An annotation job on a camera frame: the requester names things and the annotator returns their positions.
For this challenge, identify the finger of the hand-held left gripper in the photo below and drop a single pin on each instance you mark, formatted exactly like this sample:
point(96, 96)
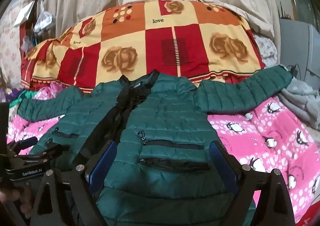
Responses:
point(48, 151)
point(23, 144)

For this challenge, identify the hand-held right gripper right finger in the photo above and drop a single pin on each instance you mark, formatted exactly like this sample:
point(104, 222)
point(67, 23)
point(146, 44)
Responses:
point(225, 163)

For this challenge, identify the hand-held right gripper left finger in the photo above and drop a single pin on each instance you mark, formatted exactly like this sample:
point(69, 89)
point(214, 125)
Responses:
point(101, 166)

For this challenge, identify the green puffer jacket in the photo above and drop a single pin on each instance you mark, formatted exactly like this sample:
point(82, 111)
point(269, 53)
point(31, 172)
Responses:
point(162, 121)

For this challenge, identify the person's left hand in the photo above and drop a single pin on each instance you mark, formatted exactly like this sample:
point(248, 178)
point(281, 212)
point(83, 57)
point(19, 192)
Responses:
point(17, 199)

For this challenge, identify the bright green cloth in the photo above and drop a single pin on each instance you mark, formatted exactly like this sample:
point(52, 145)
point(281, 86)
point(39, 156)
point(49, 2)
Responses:
point(23, 96)

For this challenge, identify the purple cloth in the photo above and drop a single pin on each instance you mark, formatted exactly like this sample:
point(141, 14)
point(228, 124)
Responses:
point(6, 94)

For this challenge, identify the pink penguin-print blanket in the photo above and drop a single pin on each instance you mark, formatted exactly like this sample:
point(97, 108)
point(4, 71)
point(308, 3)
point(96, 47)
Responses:
point(270, 126)

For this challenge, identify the pink floral curtain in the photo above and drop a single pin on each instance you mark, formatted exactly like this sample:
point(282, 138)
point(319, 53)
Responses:
point(11, 46)

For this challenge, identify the grey cloth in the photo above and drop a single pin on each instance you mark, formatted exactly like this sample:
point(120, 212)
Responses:
point(300, 98)

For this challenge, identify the pale floral cloth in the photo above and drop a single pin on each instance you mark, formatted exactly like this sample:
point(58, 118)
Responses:
point(266, 48)

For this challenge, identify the clear plastic bag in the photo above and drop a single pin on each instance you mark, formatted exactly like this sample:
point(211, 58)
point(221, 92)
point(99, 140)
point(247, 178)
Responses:
point(43, 21)

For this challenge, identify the red yellow rose-print blanket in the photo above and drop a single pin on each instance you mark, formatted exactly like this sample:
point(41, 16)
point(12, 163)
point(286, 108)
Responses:
point(155, 48)

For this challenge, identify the white hanging bag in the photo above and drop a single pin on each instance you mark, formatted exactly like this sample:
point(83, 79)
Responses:
point(25, 13)

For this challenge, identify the white appliance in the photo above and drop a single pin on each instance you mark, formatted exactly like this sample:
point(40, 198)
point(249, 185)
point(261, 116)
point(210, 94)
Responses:
point(297, 43)

